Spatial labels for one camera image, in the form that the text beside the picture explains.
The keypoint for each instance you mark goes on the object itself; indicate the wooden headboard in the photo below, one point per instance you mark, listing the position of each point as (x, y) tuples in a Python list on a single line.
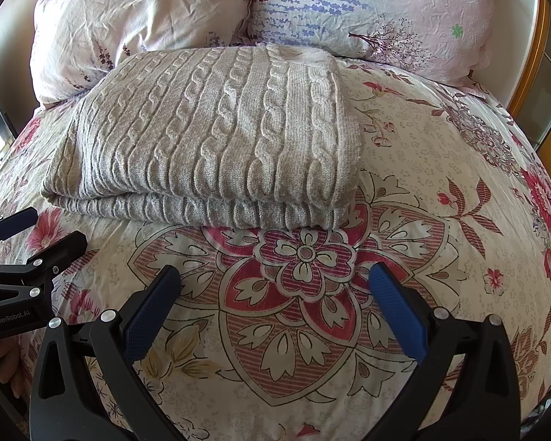
[(530, 69)]

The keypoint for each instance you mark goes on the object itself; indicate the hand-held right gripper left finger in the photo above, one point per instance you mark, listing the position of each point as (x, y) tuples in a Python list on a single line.
[(151, 317)]

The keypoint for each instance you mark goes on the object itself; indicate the floral printed duvet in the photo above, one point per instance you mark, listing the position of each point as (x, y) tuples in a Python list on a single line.
[(280, 353)]

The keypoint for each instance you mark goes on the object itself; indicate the pink floral pillow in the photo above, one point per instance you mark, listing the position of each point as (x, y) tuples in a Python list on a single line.
[(119, 9)]

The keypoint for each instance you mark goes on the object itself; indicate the person's left hand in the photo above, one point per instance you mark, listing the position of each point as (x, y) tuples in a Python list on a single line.
[(11, 358)]

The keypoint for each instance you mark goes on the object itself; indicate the lavender print pillow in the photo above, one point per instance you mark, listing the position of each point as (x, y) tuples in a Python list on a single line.
[(395, 0)]

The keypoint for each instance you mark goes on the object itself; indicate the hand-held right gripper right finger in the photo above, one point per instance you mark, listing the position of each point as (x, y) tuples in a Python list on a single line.
[(395, 312)]

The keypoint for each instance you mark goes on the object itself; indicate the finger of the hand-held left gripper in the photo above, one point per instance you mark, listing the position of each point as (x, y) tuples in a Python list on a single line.
[(20, 221), (50, 250)]

